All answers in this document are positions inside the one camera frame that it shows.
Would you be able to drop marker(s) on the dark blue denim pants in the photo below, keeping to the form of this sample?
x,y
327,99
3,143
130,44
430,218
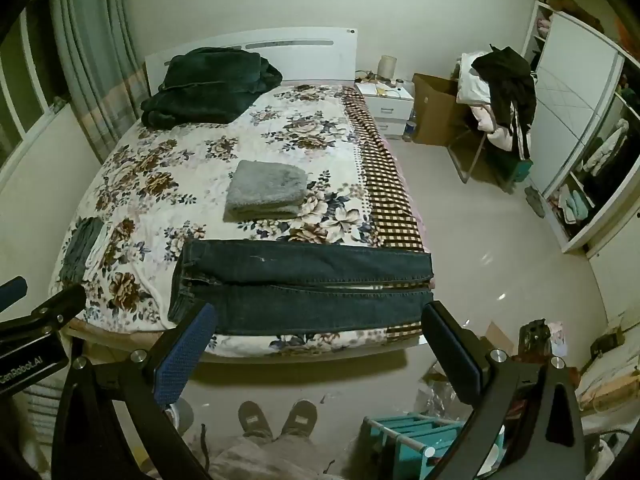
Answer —
x,y
300,305

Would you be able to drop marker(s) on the folded grey garment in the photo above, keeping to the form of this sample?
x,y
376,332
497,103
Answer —
x,y
80,255

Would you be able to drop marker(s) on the person's slipper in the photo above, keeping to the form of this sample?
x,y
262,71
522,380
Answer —
x,y
299,417
255,420

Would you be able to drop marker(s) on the brown cardboard box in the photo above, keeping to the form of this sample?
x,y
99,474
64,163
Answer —
x,y
432,110

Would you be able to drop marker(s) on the bed with floral cover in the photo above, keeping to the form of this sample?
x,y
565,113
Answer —
x,y
310,60

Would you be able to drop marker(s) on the folded grey towel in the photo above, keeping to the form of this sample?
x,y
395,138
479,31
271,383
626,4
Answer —
x,y
267,187

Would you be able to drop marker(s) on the grey round container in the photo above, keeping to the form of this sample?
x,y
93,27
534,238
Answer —
x,y
184,415

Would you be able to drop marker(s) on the person's legs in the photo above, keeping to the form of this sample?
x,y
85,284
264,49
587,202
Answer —
x,y
275,460

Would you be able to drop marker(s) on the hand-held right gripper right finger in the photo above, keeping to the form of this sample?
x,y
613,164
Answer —
x,y
450,355

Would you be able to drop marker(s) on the white wardrobe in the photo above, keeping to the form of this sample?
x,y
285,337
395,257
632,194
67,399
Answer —
x,y
570,90

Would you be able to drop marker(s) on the small white cloth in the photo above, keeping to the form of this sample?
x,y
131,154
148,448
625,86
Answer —
x,y
98,250

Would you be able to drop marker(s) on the black garment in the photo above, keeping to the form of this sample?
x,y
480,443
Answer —
x,y
510,80

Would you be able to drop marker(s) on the teal bag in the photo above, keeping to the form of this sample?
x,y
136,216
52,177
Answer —
x,y
523,170

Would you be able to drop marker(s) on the person's right slipper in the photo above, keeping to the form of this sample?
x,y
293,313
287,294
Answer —
x,y
299,417

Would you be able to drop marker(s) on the flat cardboard piece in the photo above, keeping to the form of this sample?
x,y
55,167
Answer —
x,y
497,340

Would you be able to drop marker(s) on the clear plastic wrap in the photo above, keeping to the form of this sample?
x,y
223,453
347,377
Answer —
x,y
440,392

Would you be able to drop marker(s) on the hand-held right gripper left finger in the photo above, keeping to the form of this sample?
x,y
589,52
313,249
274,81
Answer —
x,y
182,357

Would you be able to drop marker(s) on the dark slipper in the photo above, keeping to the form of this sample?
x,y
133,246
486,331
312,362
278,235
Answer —
x,y
535,202

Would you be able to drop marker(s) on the brown checkered bed sheet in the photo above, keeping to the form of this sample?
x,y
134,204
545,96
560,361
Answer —
x,y
387,185

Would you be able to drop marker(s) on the beige cylindrical lamp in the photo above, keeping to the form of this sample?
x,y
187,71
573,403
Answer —
x,y
388,67

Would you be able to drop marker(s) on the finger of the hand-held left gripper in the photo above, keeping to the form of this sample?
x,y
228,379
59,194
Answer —
x,y
12,292
55,307

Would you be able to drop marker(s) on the grey green curtain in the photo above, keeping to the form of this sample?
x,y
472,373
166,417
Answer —
x,y
95,60

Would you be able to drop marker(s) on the dark green plush blanket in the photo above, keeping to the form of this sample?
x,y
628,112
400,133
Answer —
x,y
210,85

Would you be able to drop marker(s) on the plastic water bottle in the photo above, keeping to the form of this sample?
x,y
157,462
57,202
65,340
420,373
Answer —
x,y
409,131

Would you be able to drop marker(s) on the dark bag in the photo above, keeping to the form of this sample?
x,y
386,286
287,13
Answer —
x,y
532,337

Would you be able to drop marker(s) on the white nightstand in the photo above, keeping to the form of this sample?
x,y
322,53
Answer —
x,y
392,107

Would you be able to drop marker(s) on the white garment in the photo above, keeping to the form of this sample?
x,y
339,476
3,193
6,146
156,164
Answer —
x,y
472,85

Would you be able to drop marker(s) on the person's left slipper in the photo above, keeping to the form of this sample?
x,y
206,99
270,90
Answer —
x,y
255,420

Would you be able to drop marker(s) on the teal storage rack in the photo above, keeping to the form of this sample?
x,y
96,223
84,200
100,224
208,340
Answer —
x,y
415,432

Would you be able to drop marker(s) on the pink garment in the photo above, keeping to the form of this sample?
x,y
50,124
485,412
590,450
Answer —
x,y
492,132

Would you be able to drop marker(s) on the window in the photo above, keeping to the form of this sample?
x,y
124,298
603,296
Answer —
x,y
22,100

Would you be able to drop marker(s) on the metal frame chair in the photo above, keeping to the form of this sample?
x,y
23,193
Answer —
x,y
466,167

